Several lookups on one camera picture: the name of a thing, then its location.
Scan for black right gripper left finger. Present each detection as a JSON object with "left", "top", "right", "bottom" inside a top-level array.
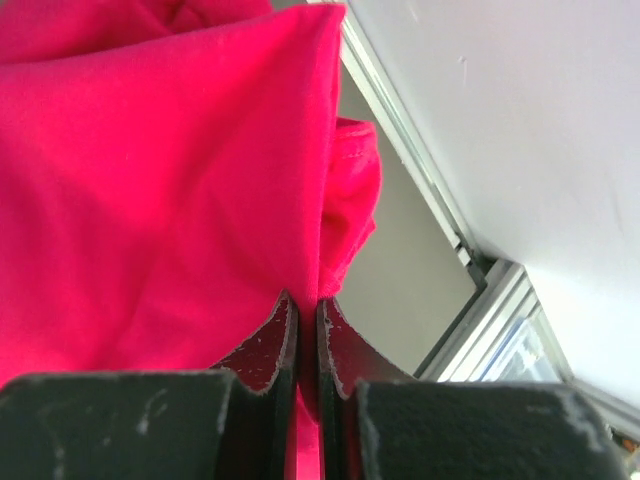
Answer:
[{"left": 1, "top": 293, "right": 299, "bottom": 479}]

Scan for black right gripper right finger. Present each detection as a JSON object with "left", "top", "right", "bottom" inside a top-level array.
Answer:
[{"left": 316, "top": 299, "right": 628, "bottom": 479}]

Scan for pink t shirt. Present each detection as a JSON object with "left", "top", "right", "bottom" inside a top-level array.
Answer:
[
  {"left": 318, "top": 117, "right": 382, "bottom": 298},
  {"left": 1, "top": 1, "right": 346, "bottom": 479}
]

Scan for folded pink t shirt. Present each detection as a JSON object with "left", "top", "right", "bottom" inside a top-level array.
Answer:
[{"left": 318, "top": 117, "right": 382, "bottom": 298}]

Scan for aluminium frame rail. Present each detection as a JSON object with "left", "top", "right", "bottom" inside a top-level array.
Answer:
[{"left": 341, "top": 13, "right": 639, "bottom": 439}]

